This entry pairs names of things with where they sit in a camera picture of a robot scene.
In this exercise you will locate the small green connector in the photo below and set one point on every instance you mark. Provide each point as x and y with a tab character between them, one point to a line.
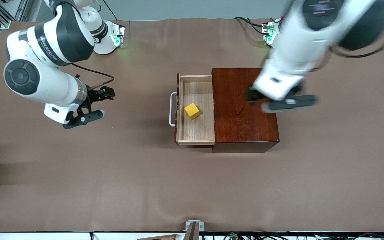
233	236

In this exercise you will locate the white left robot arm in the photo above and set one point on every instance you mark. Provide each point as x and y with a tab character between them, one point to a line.
305	40

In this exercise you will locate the yellow wooden block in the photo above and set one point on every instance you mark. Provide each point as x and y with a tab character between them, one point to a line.
192	111

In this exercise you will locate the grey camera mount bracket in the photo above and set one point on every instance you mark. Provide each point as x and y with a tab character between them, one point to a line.
194	230

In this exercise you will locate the tan wooden board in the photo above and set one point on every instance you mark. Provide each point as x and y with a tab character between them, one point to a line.
165	237

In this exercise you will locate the brown table cover cloth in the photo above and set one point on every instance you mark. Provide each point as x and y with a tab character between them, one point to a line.
112	186

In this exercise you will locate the dark red wooden cabinet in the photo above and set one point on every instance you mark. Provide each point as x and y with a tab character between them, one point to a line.
238	126

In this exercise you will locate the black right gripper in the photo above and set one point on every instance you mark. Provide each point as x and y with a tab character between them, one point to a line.
94	95

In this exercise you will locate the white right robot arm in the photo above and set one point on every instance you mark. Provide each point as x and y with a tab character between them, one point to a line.
45	83

